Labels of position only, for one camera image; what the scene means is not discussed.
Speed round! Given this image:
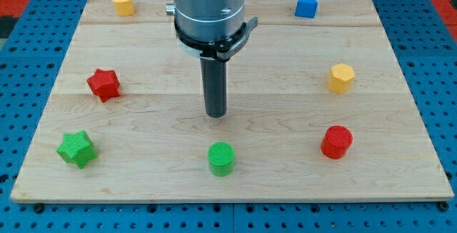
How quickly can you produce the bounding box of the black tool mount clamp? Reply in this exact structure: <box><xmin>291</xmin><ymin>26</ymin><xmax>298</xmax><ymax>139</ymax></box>
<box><xmin>174</xmin><ymin>16</ymin><xmax>258</xmax><ymax>61</ymax></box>

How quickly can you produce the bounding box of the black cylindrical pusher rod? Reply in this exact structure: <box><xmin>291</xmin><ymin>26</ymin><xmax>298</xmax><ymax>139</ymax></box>
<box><xmin>200</xmin><ymin>58</ymin><xmax>227</xmax><ymax>118</ymax></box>

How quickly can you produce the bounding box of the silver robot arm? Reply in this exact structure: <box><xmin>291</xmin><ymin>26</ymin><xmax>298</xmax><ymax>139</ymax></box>
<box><xmin>166</xmin><ymin>0</ymin><xmax>258</xmax><ymax>118</ymax></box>

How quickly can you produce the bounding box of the yellow hexagon block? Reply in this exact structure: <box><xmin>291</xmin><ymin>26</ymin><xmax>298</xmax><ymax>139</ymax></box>
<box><xmin>326</xmin><ymin>63</ymin><xmax>355</xmax><ymax>94</ymax></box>

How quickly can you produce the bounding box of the green cylinder block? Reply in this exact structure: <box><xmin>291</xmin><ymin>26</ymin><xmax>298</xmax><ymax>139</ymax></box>
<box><xmin>207</xmin><ymin>142</ymin><xmax>235</xmax><ymax>177</ymax></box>

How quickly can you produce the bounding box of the blue pentagon block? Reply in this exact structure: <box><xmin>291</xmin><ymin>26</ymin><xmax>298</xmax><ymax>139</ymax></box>
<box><xmin>295</xmin><ymin>0</ymin><xmax>318</xmax><ymax>19</ymax></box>

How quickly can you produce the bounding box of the yellow heart block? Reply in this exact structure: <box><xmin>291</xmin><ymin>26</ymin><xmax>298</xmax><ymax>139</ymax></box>
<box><xmin>112</xmin><ymin>0</ymin><xmax>136</xmax><ymax>16</ymax></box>

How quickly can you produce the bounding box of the red star block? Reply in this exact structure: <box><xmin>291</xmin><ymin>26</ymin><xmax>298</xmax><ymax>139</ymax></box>
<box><xmin>86</xmin><ymin>69</ymin><xmax>120</xmax><ymax>103</ymax></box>

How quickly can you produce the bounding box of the wooden board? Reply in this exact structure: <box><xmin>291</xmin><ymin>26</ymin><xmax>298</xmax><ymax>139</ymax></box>
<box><xmin>11</xmin><ymin>0</ymin><xmax>454</xmax><ymax>204</ymax></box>

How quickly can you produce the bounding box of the red cylinder block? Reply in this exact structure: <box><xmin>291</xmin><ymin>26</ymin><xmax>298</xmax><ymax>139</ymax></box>
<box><xmin>321</xmin><ymin>125</ymin><xmax>353</xmax><ymax>159</ymax></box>

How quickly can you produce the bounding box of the green star block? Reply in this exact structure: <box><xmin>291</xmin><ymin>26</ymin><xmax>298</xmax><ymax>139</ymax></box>
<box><xmin>56</xmin><ymin>130</ymin><xmax>98</xmax><ymax>169</ymax></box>

